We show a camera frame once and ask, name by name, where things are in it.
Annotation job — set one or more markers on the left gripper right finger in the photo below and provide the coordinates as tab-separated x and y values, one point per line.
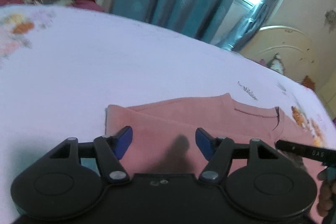
218	152

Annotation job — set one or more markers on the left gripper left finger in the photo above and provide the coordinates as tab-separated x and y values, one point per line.
109	151

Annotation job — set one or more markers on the white floral bed sheet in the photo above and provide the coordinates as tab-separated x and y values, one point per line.
62	67

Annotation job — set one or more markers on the pink long-sleeve sweater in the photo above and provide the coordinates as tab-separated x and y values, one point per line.
164	132

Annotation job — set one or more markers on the person's right hand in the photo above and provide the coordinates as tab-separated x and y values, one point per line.
327	189

